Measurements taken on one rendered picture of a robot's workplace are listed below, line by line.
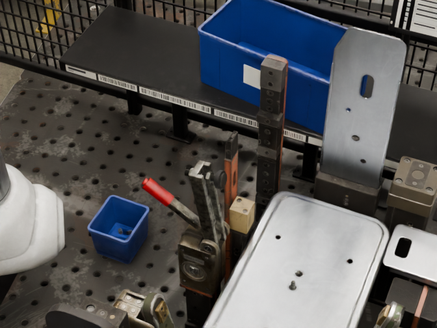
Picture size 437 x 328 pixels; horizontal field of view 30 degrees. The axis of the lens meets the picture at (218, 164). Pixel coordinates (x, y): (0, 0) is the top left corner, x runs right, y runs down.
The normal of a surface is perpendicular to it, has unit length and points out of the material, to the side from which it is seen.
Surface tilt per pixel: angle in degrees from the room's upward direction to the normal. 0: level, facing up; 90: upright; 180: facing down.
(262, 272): 0
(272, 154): 90
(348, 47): 90
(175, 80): 0
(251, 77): 90
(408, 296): 0
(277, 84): 90
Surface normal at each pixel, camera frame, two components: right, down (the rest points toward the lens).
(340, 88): -0.40, 0.66
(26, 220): 0.87, 0.12
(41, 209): 0.11, -0.43
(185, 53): 0.00, -0.70
